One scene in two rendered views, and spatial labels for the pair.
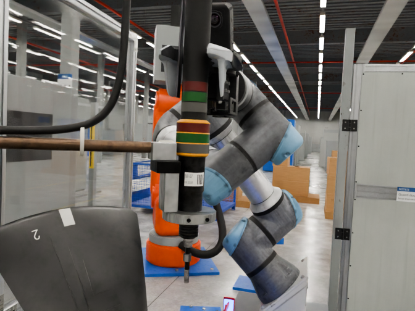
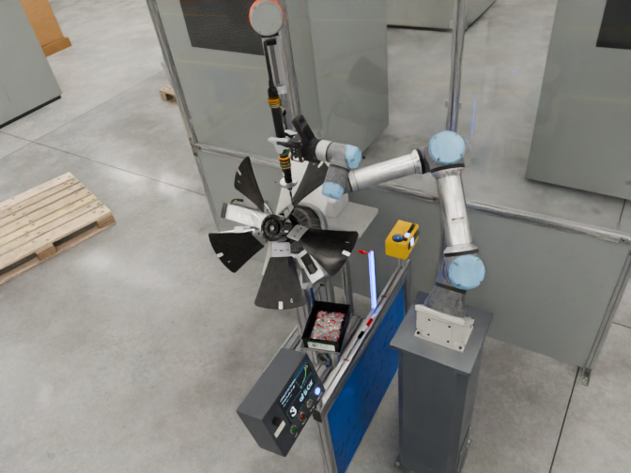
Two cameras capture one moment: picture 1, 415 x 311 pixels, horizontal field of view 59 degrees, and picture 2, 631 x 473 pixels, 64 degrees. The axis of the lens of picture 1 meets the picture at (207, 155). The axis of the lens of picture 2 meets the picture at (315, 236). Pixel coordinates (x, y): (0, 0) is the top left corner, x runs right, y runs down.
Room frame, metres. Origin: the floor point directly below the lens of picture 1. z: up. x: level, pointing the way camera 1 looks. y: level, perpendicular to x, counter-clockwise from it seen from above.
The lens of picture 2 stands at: (1.16, -1.53, 2.56)
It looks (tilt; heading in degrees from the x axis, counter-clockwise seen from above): 40 degrees down; 111
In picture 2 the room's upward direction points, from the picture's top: 8 degrees counter-clockwise
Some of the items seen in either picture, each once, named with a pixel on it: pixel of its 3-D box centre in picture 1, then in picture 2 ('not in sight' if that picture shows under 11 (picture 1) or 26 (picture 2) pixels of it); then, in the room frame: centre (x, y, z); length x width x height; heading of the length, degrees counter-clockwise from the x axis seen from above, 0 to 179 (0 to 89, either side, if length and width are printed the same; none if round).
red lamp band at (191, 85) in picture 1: (194, 87); not in sight; (0.48, 0.02, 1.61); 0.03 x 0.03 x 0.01
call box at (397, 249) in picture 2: not in sight; (402, 240); (0.90, 0.22, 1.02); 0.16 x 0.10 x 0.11; 76
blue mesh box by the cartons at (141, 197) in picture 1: (160, 184); not in sight; (7.68, 0.95, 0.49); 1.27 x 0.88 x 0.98; 164
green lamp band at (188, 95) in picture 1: (194, 97); not in sight; (0.48, 0.02, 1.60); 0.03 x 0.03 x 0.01
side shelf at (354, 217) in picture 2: not in sight; (339, 215); (0.50, 0.58, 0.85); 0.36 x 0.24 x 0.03; 166
